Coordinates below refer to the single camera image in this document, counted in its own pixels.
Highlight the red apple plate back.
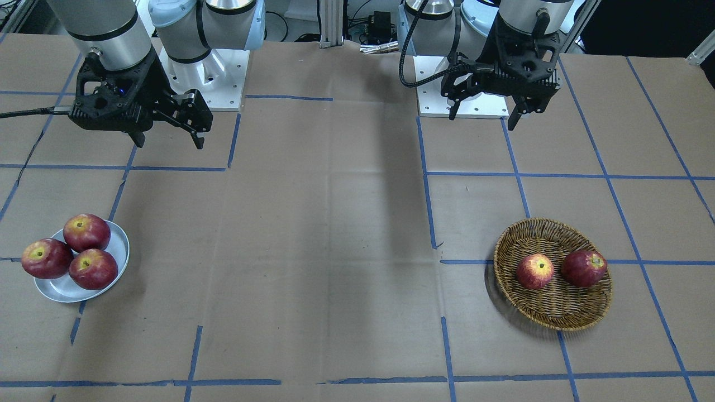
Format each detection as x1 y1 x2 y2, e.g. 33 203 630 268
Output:
62 214 111 253

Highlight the dark red apple in basket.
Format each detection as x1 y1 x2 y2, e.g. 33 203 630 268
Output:
561 250 608 288

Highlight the woven wicker basket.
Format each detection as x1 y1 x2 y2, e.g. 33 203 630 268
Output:
493 217 613 331

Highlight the red yellow apple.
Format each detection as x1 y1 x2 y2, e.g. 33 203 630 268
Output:
516 253 556 290

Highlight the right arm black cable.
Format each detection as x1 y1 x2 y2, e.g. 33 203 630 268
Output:
0 106 73 119

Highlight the light blue plate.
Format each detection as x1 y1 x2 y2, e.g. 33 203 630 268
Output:
34 221 131 303

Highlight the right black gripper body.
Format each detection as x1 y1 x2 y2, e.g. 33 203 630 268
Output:
69 47 176 134

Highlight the red apple plate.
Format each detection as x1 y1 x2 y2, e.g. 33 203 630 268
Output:
21 238 74 280
62 214 111 253
69 248 118 290

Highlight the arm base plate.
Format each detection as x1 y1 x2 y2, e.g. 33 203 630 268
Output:
159 49 251 112
414 55 510 119

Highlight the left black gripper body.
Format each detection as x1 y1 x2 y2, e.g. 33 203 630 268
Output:
440 22 561 109

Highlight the aluminium frame post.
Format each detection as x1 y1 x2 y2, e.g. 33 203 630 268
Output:
317 0 347 49

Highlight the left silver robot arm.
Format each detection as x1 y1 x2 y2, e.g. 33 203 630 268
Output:
398 1 575 130

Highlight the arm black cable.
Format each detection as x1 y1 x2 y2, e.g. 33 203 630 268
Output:
0 106 73 119
398 0 481 89

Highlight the red apple plate front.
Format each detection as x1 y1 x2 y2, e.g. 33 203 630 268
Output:
69 248 118 290

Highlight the red apple plate outer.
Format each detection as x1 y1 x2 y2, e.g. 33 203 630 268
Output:
21 238 74 280

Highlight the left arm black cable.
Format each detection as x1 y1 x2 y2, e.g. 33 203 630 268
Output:
398 0 481 89

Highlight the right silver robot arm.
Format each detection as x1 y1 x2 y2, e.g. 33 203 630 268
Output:
49 1 266 149

